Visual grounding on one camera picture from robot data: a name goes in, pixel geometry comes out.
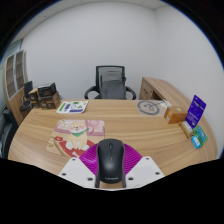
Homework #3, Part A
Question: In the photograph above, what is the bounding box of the white sticker sheet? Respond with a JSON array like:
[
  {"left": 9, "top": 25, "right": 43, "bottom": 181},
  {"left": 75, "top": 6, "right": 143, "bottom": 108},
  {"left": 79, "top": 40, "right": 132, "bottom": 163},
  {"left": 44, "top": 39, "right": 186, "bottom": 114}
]
[{"left": 55, "top": 100, "right": 90, "bottom": 114}]

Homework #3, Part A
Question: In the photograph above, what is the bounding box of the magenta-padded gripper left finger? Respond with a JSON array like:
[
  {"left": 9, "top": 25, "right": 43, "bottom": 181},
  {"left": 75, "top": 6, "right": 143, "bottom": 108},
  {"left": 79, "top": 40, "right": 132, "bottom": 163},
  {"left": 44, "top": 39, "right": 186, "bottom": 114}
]
[{"left": 57, "top": 143, "right": 101, "bottom": 189}]

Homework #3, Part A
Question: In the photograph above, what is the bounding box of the black leather armchair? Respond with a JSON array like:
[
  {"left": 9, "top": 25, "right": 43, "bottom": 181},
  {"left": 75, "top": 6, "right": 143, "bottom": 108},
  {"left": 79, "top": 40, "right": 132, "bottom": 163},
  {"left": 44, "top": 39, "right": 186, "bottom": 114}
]
[{"left": 0, "top": 108, "right": 19, "bottom": 159}]

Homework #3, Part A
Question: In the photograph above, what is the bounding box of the small blue box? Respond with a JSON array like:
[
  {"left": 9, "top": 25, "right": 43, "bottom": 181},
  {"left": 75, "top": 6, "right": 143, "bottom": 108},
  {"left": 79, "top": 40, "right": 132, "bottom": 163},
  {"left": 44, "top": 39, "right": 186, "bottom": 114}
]
[{"left": 190, "top": 134, "right": 202, "bottom": 150}]

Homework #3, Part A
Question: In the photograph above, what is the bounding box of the orange cardboard box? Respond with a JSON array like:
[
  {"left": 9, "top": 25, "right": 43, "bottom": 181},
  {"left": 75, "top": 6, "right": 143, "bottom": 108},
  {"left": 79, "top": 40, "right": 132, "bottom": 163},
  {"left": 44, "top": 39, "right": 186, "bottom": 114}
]
[{"left": 163, "top": 105, "right": 188, "bottom": 125}]

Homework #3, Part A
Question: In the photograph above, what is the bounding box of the small black chair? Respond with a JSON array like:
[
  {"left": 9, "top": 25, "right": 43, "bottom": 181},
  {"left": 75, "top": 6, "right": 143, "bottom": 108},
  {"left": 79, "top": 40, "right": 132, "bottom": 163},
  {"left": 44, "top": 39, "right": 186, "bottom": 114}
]
[{"left": 19, "top": 80, "right": 34, "bottom": 113}]

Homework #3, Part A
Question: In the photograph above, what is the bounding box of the small tan box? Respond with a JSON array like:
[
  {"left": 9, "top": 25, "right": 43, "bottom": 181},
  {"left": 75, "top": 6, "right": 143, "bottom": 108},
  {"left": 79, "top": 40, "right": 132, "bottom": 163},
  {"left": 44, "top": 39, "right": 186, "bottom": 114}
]
[{"left": 178, "top": 120, "right": 195, "bottom": 139}]

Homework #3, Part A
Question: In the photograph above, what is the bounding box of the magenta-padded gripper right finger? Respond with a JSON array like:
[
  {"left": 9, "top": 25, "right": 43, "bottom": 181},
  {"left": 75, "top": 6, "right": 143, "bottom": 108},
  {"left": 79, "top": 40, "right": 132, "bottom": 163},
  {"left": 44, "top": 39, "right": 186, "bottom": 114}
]
[{"left": 121, "top": 143, "right": 166, "bottom": 189}]

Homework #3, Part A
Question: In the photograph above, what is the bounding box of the wooden shelf unit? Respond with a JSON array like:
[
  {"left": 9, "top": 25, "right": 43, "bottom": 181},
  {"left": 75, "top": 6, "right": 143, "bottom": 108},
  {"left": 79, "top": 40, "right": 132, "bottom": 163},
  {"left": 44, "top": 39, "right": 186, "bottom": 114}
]
[{"left": 2, "top": 49, "right": 31, "bottom": 116}]

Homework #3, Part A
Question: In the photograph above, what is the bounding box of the green flat box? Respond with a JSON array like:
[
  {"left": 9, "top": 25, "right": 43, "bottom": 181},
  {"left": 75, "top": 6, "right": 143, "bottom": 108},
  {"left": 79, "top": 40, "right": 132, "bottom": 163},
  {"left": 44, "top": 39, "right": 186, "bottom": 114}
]
[{"left": 193, "top": 125, "right": 209, "bottom": 145}]

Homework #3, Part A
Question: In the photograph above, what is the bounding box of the black box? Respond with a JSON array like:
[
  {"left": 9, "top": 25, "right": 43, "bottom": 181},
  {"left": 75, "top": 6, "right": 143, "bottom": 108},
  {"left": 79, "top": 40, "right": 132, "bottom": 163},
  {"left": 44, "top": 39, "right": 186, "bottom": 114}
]
[{"left": 37, "top": 82, "right": 57, "bottom": 98}]

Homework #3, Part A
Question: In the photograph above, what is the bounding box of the dark brown cardboard box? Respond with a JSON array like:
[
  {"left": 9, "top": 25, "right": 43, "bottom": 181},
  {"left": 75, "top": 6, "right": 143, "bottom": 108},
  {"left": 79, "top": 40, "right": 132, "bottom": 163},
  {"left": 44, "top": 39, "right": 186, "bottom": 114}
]
[{"left": 38, "top": 91, "right": 62, "bottom": 110}]

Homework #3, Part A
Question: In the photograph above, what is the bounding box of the black mesh office chair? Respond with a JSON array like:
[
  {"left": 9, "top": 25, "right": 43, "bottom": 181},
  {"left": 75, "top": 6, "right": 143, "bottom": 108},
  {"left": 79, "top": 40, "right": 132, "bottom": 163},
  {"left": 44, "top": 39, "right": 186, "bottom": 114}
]
[{"left": 83, "top": 65, "right": 137, "bottom": 101}]

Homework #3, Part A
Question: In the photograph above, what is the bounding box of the dog print mouse pad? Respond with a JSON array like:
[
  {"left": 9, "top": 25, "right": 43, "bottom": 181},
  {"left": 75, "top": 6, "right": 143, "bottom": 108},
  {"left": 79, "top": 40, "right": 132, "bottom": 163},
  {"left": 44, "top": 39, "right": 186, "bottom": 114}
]
[{"left": 46, "top": 119, "right": 106, "bottom": 158}]

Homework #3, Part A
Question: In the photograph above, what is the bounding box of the black computer mouse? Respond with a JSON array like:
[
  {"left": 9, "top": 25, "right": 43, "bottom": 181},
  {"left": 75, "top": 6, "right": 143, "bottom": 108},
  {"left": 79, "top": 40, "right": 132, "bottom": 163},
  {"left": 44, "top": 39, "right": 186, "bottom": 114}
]
[{"left": 95, "top": 138, "right": 126, "bottom": 184}]

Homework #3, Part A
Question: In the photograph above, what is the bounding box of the wooden side desk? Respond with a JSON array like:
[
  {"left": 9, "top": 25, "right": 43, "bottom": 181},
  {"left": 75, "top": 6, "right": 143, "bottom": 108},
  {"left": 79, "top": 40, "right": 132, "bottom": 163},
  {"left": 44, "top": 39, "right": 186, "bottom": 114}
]
[{"left": 139, "top": 76, "right": 198, "bottom": 111}]

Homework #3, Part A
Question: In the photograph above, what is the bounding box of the white sheet with grey circle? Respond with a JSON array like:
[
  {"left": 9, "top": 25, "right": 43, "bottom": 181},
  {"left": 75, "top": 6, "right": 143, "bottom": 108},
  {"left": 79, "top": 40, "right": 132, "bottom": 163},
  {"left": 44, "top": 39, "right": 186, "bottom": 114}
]
[{"left": 136, "top": 99, "right": 168, "bottom": 117}]

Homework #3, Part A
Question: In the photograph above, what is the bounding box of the purple standing card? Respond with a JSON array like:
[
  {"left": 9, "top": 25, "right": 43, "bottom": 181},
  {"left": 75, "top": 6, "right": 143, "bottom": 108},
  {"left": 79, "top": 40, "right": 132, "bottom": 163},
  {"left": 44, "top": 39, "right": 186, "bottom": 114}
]
[{"left": 185, "top": 94, "right": 207, "bottom": 129}]

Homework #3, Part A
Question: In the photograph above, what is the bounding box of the small brown printed box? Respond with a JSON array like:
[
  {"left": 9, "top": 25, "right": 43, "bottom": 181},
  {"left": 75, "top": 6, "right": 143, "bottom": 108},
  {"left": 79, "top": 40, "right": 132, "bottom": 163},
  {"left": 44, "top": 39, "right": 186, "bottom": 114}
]
[{"left": 29, "top": 87, "right": 40, "bottom": 108}]

